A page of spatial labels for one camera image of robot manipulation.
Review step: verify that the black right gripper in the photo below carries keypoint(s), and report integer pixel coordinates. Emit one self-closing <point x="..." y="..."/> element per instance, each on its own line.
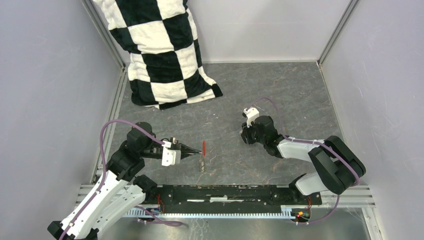
<point x="245" y="133"/>

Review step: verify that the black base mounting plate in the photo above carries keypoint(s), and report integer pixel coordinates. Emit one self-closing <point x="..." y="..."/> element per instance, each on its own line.
<point x="227" y="199"/>

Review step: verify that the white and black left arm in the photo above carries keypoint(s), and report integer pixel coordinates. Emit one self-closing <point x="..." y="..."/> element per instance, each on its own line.
<point x="120" y="188"/>

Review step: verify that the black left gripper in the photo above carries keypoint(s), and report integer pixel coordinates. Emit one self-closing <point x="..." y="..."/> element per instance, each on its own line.
<point x="186" y="151"/>

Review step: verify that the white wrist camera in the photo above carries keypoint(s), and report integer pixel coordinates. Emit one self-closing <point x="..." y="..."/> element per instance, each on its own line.
<point x="167" y="157"/>
<point x="250" y="114"/>

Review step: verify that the black white checkered cloth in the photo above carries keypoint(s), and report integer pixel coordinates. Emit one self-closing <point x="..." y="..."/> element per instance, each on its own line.
<point x="165" y="68"/>

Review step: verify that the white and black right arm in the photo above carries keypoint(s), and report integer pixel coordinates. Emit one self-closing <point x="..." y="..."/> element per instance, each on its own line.
<point x="336" y="167"/>

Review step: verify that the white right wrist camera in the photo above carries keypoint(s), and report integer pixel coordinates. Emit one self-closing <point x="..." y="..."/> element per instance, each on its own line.
<point x="250" y="114"/>

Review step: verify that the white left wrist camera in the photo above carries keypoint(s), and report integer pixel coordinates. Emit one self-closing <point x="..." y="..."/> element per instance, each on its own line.
<point x="167" y="157"/>

